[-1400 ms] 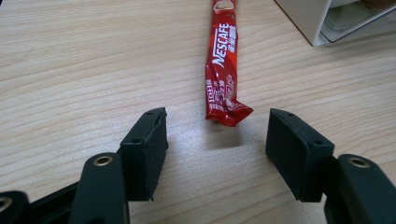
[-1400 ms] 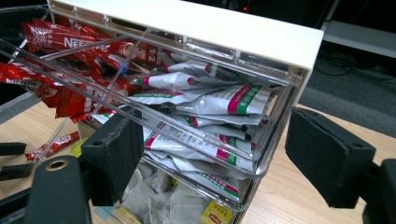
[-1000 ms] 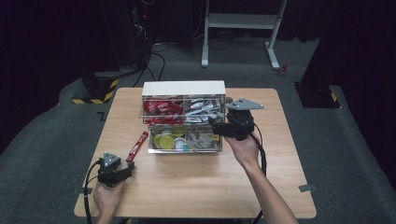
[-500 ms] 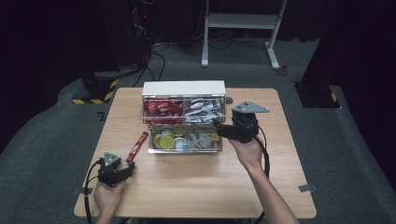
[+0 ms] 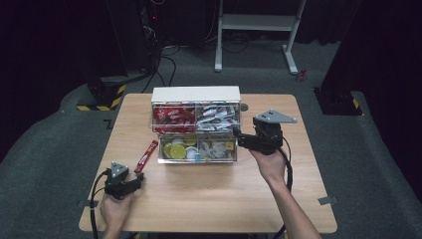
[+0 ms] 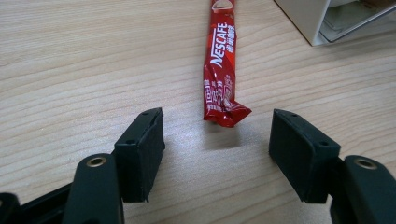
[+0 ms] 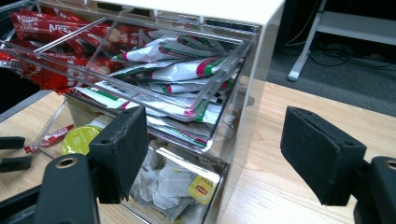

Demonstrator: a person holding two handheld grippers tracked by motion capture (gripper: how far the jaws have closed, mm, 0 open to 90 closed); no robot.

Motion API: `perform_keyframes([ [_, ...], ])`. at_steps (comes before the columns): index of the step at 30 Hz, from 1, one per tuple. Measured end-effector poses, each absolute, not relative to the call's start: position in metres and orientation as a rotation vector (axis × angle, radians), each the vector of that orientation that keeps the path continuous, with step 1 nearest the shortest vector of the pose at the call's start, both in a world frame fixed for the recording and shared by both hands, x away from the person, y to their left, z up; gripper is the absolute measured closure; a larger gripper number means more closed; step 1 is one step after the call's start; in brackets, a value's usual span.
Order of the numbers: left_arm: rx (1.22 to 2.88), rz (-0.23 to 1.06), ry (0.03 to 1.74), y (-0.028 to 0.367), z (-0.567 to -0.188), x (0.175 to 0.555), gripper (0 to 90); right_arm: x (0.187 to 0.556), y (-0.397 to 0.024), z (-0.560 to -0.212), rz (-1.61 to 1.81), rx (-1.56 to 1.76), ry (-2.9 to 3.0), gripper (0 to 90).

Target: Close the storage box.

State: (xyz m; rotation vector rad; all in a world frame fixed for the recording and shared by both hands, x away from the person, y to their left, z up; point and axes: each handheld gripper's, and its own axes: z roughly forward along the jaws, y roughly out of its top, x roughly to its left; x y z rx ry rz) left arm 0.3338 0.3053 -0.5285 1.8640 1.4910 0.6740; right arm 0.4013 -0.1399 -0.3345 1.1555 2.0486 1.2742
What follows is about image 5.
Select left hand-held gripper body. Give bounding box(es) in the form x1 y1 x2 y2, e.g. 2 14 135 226
104 160 131 201

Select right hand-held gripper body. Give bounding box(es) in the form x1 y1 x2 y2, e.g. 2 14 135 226
246 108 299 156

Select long red stick sachet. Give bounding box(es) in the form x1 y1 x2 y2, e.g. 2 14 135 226
133 139 160 175

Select white clear-front organizer box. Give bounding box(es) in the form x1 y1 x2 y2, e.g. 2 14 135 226
150 85 243 165

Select pile of red sachets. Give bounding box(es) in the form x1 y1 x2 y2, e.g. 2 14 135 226
152 105 197 134

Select person's right hand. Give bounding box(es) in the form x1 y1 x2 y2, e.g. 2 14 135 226
249 146 289 188

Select person's left hand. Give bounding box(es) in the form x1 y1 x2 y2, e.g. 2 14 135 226
100 193 134 232

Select pile of white creamer packets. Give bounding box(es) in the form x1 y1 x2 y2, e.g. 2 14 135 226
198 138 238 161

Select pile of silver sachets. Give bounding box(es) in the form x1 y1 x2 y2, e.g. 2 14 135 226
195 105 241 132

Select grey tape piece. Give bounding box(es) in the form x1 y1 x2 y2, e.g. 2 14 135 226
316 195 339 206
77 199 100 209

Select pile of yellow white capsules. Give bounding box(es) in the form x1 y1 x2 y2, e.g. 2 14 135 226
161 134 201 163

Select black yellow striped stand base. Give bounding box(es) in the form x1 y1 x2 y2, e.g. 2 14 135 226
76 77 128 113

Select white metal stand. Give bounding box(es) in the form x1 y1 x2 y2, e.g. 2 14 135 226
214 0 309 76

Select dark equipment rack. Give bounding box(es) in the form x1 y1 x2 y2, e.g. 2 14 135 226
138 0 164 69

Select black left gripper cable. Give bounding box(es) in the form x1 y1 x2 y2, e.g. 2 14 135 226
89 168 111 239

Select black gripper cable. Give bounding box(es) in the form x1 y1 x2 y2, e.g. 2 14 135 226
89 168 111 239
272 136 295 239

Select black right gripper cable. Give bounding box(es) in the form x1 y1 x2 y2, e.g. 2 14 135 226
272 136 295 239

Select black floor cables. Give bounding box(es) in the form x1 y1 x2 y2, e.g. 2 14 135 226
140 43 179 95

